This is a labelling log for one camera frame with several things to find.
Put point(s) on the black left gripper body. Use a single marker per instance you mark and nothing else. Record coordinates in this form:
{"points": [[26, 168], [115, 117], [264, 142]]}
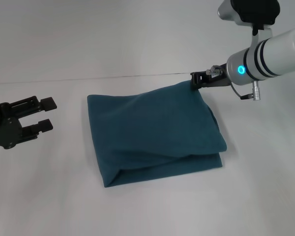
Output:
{"points": [[7, 130]]}

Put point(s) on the teal t-shirt with pink print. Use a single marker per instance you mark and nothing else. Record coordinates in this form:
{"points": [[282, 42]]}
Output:
{"points": [[157, 135]]}

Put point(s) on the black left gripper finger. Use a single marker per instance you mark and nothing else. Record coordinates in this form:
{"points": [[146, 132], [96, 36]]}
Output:
{"points": [[48, 103], [43, 125]]}

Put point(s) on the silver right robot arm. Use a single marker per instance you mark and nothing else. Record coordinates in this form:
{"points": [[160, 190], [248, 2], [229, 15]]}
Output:
{"points": [[273, 51]]}

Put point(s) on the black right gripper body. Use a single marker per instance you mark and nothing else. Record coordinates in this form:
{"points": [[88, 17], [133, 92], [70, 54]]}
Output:
{"points": [[217, 79]]}

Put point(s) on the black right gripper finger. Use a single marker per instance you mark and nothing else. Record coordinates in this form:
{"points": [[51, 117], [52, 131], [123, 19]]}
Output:
{"points": [[196, 86], [196, 76]]}

